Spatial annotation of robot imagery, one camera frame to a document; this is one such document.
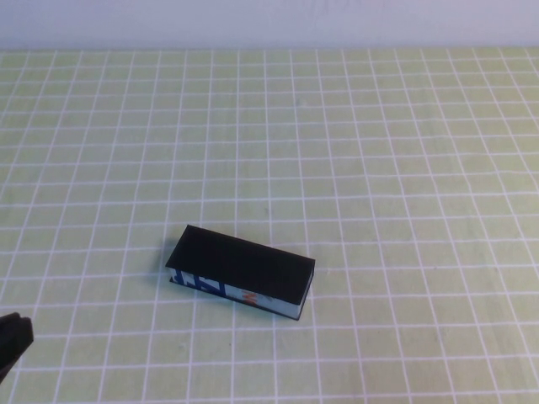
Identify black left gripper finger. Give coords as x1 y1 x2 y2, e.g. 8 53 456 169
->
0 316 35 380
0 311 22 340

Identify black glasses case printed sides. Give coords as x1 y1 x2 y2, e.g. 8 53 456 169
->
164 224 316 323

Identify green checked tablecloth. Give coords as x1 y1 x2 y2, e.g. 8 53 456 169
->
0 46 539 404

